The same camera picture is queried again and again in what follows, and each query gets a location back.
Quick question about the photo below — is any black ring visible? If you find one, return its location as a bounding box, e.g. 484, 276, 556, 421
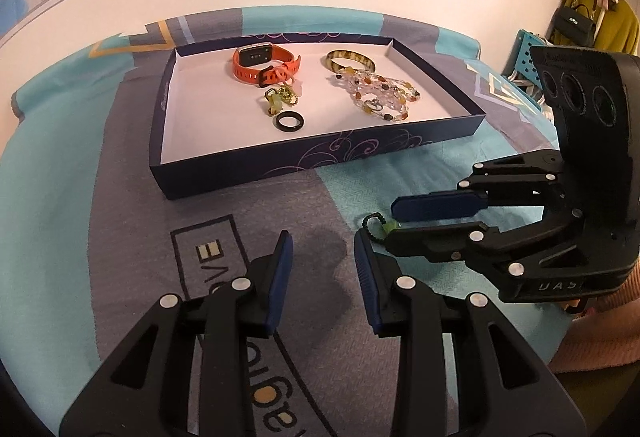
272, 111, 305, 134

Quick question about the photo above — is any pink right sleeve forearm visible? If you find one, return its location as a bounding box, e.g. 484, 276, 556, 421
549, 265, 640, 373

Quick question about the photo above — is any navy white jewelry tray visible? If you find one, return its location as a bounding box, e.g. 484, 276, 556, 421
149, 33, 485, 200

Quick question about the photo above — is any blue perforated basket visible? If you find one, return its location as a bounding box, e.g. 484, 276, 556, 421
504, 29, 553, 122

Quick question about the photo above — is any black handbag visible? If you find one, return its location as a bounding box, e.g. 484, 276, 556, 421
552, 4, 597, 47

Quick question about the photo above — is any tortoiseshell bangle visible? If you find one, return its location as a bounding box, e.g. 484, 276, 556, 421
323, 49, 376, 74

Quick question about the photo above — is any teal grey bed blanket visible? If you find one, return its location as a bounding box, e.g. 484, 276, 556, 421
1, 6, 558, 436

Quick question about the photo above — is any pink flower charm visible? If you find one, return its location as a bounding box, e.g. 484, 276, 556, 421
292, 81, 304, 97

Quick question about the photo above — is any orange smart watch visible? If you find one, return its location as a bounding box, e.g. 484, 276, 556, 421
231, 43, 302, 87

